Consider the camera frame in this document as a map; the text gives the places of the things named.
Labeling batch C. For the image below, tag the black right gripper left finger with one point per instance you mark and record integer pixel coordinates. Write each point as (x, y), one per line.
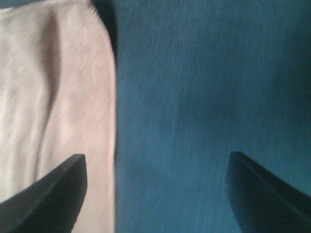
(50, 205)

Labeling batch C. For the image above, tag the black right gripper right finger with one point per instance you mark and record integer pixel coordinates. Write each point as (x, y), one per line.
(262, 202)

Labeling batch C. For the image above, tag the brown towel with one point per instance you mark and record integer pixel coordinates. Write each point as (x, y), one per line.
(57, 98)

